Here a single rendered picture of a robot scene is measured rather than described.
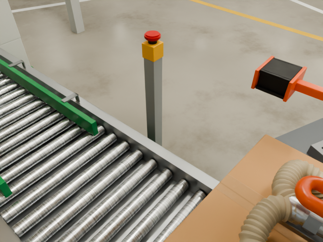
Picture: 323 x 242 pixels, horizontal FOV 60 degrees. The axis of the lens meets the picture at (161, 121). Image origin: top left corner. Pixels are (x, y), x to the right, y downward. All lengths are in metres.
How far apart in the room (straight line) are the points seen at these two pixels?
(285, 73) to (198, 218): 0.36
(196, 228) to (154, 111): 0.93
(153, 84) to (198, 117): 1.12
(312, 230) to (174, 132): 1.79
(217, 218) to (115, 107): 2.02
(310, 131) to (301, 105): 1.46
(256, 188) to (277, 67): 0.27
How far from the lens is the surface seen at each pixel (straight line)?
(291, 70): 0.68
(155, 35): 1.20
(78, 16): 3.81
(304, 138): 1.26
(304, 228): 0.51
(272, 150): 0.70
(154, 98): 1.35
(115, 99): 2.58
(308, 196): 0.46
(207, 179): 1.19
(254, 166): 0.65
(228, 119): 2.39
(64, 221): 1.21
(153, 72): 1.26
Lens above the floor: 1.55
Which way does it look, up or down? 42 degrees down
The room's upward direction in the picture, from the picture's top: straight up
